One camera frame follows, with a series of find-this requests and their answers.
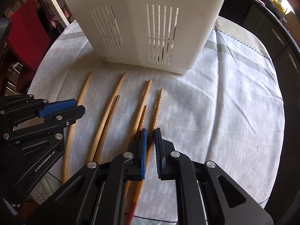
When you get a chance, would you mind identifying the light bamboo chopstick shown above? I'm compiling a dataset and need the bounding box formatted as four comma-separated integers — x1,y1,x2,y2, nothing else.
87,72,126,162
93,95,120,163
62,71,93,183

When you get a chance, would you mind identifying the red-tipped chopstick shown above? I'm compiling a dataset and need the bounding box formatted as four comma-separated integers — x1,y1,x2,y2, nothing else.
126,105,147,225

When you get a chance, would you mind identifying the ribbed wooden chopstick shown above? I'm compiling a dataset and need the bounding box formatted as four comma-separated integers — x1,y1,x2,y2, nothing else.
152,88,163,131

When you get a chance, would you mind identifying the brown wooden chopstick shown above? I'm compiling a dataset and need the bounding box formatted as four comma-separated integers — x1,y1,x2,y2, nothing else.
124,79,153,197

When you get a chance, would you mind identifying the white striped tablecloth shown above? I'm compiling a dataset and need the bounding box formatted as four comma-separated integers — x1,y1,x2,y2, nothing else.
28,17,285,206

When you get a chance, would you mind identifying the red chair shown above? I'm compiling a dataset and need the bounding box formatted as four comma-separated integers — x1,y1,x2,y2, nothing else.
7,0,51,92

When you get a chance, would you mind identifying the checkered hanging apron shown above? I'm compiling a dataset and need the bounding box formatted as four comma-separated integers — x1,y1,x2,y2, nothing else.
38,0,72,28

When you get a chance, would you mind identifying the white plastic utensil holder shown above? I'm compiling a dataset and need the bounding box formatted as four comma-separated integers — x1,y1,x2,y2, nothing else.
65,0,224,75

